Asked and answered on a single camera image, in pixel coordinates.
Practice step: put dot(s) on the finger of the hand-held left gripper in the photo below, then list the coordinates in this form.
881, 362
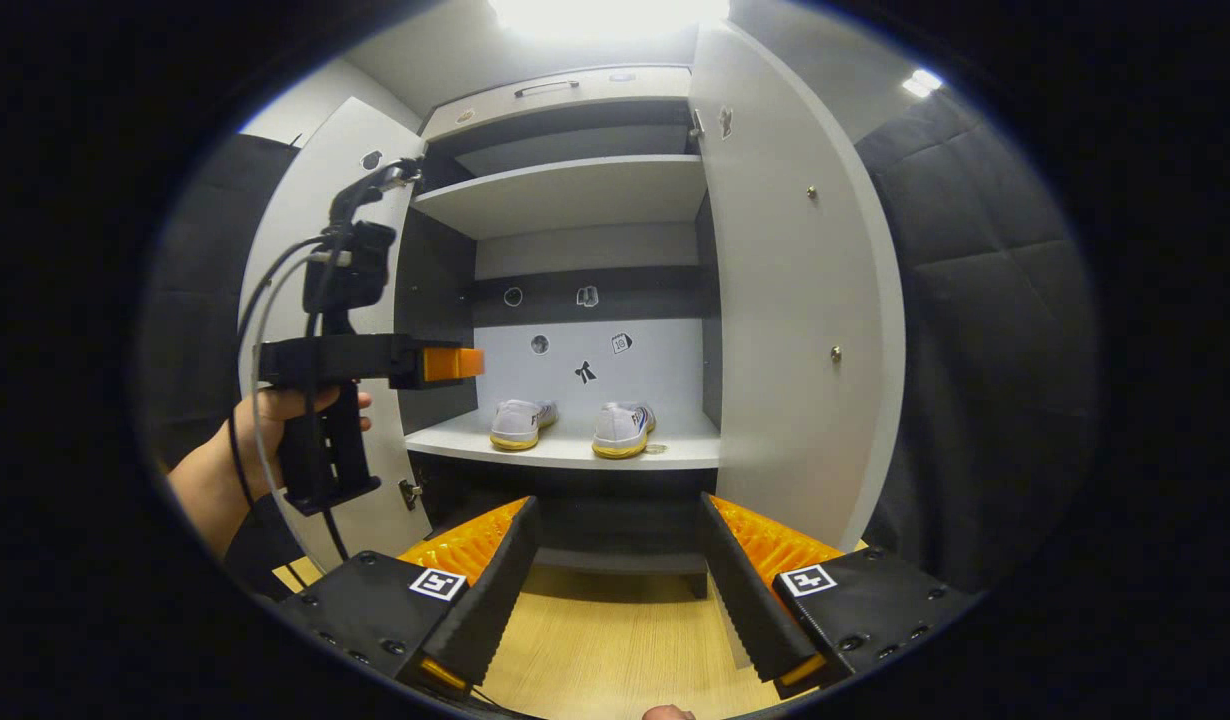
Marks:
453, 364

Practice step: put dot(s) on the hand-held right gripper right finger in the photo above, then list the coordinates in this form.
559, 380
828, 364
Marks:
750, 610

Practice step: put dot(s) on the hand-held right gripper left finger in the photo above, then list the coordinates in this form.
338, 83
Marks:
485, 610

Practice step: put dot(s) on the white striped shoe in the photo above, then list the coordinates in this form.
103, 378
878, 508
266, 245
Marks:
623, 428
520, 423

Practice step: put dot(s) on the grey shoe cabinet door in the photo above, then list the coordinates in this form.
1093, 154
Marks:
785, 300
285, 200

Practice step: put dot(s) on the grey shoe cabinet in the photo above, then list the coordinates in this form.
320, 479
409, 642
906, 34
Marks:
665, 380

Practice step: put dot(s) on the grey cabinet drawer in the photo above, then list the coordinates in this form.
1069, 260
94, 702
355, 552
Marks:
615, 85

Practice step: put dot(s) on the large ceiling light panel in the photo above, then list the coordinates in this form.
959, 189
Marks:
610, 15

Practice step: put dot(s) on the small ceiling light panel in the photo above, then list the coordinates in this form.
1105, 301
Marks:
922, 82

